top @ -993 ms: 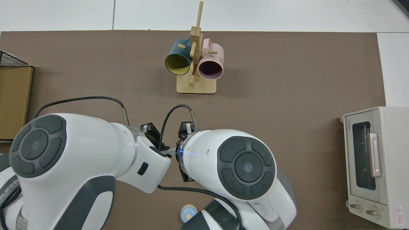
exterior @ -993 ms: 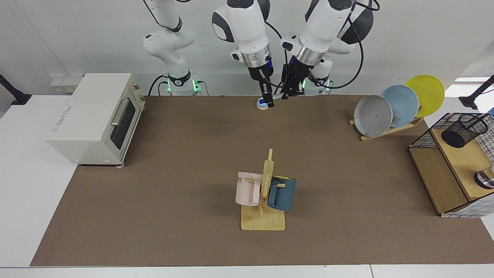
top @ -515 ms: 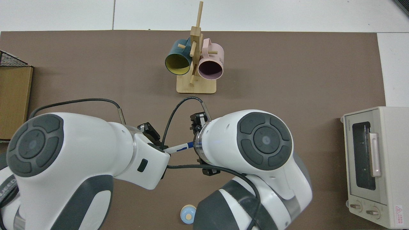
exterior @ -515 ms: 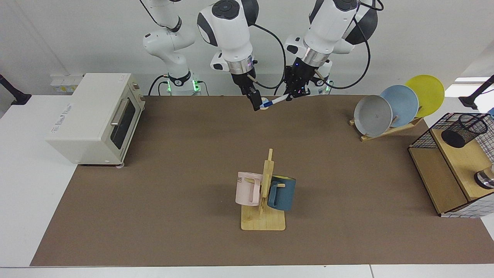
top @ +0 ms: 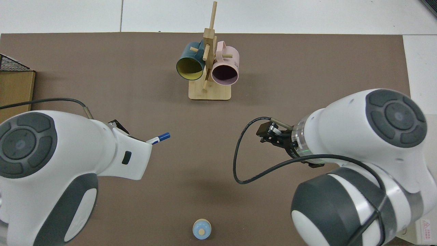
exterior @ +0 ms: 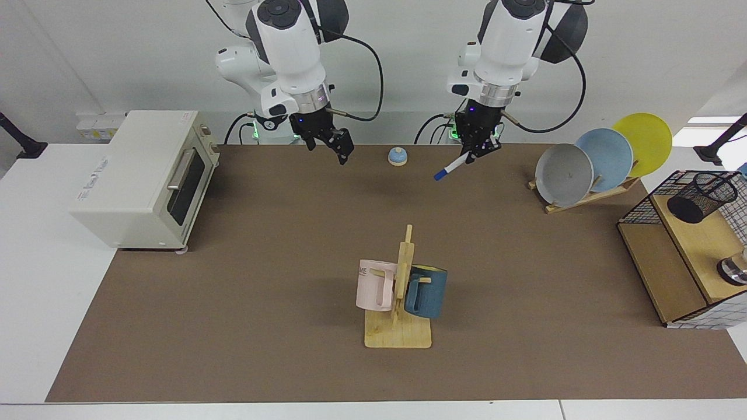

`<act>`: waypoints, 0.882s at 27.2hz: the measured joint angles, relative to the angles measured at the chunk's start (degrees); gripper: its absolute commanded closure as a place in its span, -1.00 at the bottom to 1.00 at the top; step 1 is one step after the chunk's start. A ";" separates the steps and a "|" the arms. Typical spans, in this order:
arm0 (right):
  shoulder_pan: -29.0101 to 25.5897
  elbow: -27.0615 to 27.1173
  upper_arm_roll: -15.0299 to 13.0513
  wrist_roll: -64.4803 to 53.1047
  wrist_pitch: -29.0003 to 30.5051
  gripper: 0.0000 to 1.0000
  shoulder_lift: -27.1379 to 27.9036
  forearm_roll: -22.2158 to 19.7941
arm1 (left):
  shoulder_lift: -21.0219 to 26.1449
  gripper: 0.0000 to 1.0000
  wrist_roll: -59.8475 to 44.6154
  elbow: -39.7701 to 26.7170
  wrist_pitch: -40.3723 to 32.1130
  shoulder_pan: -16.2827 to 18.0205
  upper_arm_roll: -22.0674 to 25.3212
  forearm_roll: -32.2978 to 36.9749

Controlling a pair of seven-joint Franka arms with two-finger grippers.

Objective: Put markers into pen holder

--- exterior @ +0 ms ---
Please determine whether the blue and white marker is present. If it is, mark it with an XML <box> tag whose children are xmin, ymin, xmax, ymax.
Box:
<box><xmin>434</xmin><ymin>153</ymin><xmax>470</xmax><ymax>181</ymax></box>

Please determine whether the black mesh pen holder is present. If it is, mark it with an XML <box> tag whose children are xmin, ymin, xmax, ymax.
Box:
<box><xmin>667</xmin><ymin>172</ymin><xmax>739</xmax><ymax>225</ymax></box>

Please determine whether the grey plate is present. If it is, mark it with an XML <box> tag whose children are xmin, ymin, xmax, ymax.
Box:
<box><xmin>535</xmin><ymin>143</ymin><xmax>595</xmax><ymax>208</ymax></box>

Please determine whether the light blue plate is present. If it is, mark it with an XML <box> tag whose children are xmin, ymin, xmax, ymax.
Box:
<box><xmin>575</xmin><ymin>128</ymin><xmax>634</xmax><ymax>193</ymax></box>

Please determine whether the wooden plate rack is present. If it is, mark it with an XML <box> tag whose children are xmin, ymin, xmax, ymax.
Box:
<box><xmin>528</xmin><ymin>175</ymin><xmax>641</xmax><ymax>215</ymax></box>

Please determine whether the pink cup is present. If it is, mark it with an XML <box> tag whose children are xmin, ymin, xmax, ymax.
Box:
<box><xmin>355</xmin><ymin>259</ymin><xmax>399</xmax><ymax>313</ymax></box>

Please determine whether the brown table cloth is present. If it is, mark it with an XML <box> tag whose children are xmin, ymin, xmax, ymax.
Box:
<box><xmin>46</xmin><ymin>143</ymin><xmax>747</xmax><ymax>403</ymax></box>

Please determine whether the dark teal cup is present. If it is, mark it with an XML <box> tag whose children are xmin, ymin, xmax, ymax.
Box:
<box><xmin>404</xmin><ymin>264</ymin><xmax>449</xmax><ymax>320</ymax></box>

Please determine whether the yellow plate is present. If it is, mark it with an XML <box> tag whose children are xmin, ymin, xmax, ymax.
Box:
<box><xmin>612</xmin><ymin>113</ymin><xmax>673</xmax><ymax>179</ymax></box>

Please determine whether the pale toaster oven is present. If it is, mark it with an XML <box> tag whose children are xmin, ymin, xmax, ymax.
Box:
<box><xmin>69</xmin><ymin>110</ymin><xmax>221</xmax><ymax>254</ymax></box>

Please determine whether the wooden cup stand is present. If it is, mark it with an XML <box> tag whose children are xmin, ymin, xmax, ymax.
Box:
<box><xmin>364</xmin><ymin>225</ymin><xmax>433</xmax><ymax>349</ymax></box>

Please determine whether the silver round metal thing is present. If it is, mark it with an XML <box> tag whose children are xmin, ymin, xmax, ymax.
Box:
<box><xmin>717</xmin><ymin>248</ymin><xmax>747</xmax><ymax>286</ymax></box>

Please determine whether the black base cable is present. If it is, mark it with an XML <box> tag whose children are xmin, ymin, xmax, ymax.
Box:
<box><xmin>414</xmin><ymin>113</ymin><xmax>459</xmax><ymax>145</ymax></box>
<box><xmin>225</xmin><ymin>113</ymin><xmax>257</xmax><ymax>145</ymax></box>

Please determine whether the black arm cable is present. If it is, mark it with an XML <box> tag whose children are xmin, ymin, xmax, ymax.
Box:
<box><xmin>324</xmin><ymin>32</ymin><xmax>386</xmax><ymax>123</ymax></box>
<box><xmin>502</xmin><ymin>23</ymin><xmax>587</xmax><ymax>134</ymax></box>

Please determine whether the black camera stand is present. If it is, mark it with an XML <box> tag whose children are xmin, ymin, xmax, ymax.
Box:
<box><xmin>0</xmin><ymin>112</ymin><xmax>48</xmax><ymax>160</ymax></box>
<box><xmin>693</xmin><ymin>114</ymin><xmax>747</xmax><ymax>166</ymax></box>

